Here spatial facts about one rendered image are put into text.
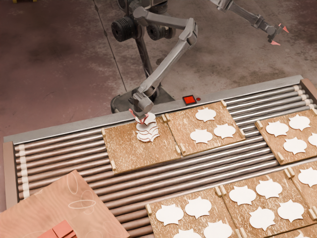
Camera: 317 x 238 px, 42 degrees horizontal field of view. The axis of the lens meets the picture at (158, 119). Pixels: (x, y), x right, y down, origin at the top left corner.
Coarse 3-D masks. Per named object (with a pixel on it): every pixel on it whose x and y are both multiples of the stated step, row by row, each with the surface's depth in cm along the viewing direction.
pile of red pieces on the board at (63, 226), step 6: (60, 222) 185; (66, 222) 185; (54, 228) 183; (60, 228) 183; (66, 228) 183; (42, 234) 181; (48, 234) 181; (54, 234) 181; (60, 234) 181; (66, 234) 181; (72, 234) 182
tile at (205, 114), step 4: (200, 112) 268; (204, 112) 268; (208, 112) 268; (212, 112) 268; (196, 116) 266; (200, 116) 266; (204, 116) 266; (208, 116) 266; (212, 116) 266; (200, 120) 264; (204, 120) 263; (208, 120) 264
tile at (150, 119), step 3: (150, 114) 254; (153, 114) 254; (135, 117) 249; (150, 117) 251; (153, 117) 252; (135, 120) 247; (138, 120) 247; (147, 120) 248; (150, 120) 249; (153, 120) 249; (144, 123) 247; (147, 123) 246
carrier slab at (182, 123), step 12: (192, 108) 272; (204, 108) 272; (216, 108) 272; (180, 120) 265; (192, 120) 265; (216, 120) 265; (228, 120) 265; (180, 132) 258; (192, 144) 251; (204, 144) 251; (216, 144) 251; (228, 144) 253
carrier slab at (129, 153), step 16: (112, 128) 260; (128, 128) 260; (160, 128) 260; (112, 144) 251; (128, 144) 251; (144, 144) 251; (160, 144) 251; (112, 160) 242; (128, 160) 242; (144, 160) 243; (160, 160) 243
